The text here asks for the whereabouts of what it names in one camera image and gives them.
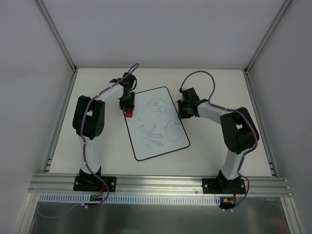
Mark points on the aluminium mounting rail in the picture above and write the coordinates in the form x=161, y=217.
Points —
x=159, y=185

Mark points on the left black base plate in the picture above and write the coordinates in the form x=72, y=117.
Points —
x=93, y=184

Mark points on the aluminium frame post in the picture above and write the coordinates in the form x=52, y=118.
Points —
x=272, y=27
x=48, y=19

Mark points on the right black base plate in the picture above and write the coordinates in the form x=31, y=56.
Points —
x=219, y=186

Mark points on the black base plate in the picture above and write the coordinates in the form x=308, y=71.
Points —
x=219, y=186
x=93, y=184

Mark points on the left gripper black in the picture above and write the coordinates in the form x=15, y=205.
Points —
x=126, y=106

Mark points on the right aluminium frame post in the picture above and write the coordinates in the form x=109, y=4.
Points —
x=272, y=27

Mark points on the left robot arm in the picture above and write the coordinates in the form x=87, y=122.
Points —
x=89, y=122

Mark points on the red whiteboard eraser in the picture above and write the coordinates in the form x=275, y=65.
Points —
x=127, y=114

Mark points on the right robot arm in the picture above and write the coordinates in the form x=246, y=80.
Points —
x=240, y=136

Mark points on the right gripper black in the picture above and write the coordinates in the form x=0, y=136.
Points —
x=182, y=110

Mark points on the white whiteboard black rim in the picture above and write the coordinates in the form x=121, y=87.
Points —
x=154, y=127

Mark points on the white slotted cable duct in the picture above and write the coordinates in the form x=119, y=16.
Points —
x=132, y=199

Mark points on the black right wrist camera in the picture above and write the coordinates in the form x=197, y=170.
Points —
x=189, y=95

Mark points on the left aluminium frame post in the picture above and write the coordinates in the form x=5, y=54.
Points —
x=48, y=19

